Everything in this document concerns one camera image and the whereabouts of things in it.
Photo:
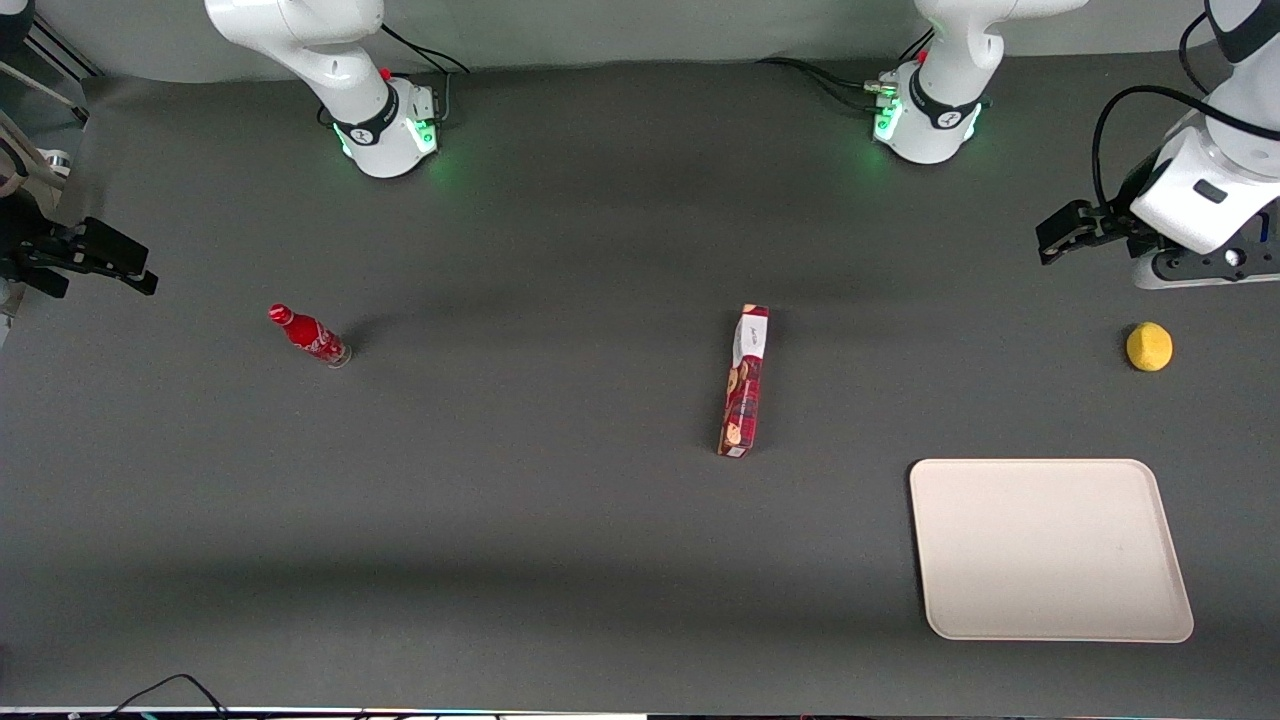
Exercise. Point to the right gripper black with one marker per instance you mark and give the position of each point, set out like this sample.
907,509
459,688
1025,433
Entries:
30,250

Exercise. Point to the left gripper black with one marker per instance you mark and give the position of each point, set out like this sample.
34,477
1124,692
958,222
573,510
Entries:
1122,222

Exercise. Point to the red cookie box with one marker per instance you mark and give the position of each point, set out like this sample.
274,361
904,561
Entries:
746,380

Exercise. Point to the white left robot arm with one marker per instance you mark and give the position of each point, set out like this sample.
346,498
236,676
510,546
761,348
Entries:
945,95

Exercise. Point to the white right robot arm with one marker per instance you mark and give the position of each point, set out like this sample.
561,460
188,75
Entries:
330,60

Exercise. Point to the beige plastic tray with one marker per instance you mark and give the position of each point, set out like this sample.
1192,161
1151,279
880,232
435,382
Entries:
1050,550

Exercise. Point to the yellow lemon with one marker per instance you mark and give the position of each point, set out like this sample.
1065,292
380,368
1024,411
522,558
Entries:
1149,347

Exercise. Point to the red cola bottle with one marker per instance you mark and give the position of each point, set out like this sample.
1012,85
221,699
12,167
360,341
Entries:
310,336

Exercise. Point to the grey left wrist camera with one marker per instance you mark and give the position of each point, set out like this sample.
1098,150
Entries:
1205,266

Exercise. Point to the aluminium frame rail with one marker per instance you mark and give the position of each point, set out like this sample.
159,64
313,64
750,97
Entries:
55,55

